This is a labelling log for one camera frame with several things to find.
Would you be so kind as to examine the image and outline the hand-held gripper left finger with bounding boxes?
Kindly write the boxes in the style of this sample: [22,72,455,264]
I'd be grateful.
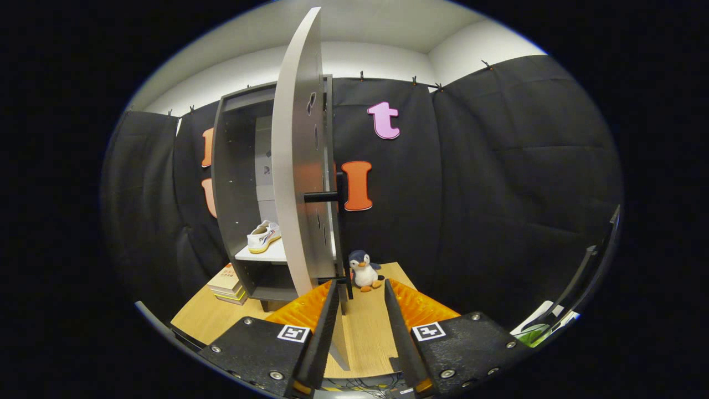
[198,279,340,398]

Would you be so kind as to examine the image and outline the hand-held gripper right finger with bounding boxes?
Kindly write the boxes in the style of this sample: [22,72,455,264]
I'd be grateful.
[384,279,534,397]

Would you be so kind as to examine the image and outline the white canvas shoe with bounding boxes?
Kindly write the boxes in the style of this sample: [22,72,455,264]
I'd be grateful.
[246,220,282,254]

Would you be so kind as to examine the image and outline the black door handle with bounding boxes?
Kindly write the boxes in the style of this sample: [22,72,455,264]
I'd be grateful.
[304,171,353,303]

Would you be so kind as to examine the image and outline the beige shoe cabinet door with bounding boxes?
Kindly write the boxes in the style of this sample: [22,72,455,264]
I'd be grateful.
[271,7,351,371]

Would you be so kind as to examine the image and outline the grey shoe cabinet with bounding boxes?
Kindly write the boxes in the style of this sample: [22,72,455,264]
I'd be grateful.
[212,75,355,314]

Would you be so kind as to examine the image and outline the white cabinet shelf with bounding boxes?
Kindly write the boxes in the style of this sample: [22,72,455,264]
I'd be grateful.
[235,239,289,263]

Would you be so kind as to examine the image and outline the penguin plush toy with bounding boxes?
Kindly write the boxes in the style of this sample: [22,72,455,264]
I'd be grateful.
[348,249,386,293]

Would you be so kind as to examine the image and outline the yellow edged book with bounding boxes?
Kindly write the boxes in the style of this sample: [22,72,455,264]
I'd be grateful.
[213,285,248,305]

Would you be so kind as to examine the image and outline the beige orange book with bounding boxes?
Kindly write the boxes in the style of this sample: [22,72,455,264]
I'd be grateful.
[207,264,242,293]

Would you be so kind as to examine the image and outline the green round object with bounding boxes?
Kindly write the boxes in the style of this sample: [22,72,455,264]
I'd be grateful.
[518,324,554,347]

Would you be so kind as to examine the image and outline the white paper sheet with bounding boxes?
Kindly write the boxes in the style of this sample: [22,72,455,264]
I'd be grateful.
[510,299,581,347]

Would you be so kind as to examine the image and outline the black backdrop cloth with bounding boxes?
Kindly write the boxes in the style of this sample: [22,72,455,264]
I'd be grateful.
[102,55,624,333]

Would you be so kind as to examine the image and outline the black metal stand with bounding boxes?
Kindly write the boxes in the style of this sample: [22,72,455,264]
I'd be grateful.
[512,205,621,333]

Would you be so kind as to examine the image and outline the black and yellow cables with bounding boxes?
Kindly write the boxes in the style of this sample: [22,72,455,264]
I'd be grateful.
[318,372,413,398]

